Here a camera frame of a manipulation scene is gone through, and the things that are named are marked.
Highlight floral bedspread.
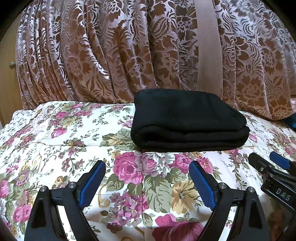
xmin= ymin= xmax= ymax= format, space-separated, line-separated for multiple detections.
xmin=1 ymin=101 xmax=295 ymax=240

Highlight black embroidered pants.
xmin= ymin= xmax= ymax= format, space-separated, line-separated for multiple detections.
xmin=130 ymin=89 xmax=250 ymax=153

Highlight brown floral curtain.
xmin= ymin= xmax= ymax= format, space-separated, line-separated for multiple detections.
xmin=16 ymin=1 xmax=295 ymax=120

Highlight brass cabinet knob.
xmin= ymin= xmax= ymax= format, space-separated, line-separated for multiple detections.
xmin=9 ymin=62 xmax=16 ymax=69

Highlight dark blue bag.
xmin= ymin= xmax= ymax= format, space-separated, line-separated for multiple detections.
xmin=284 ymin=113 xmax=296 ymax=131

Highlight wooden cabinet door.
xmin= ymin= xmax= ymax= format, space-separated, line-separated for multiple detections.
xmin=0 ymin=16 xmax=23 ymax=126

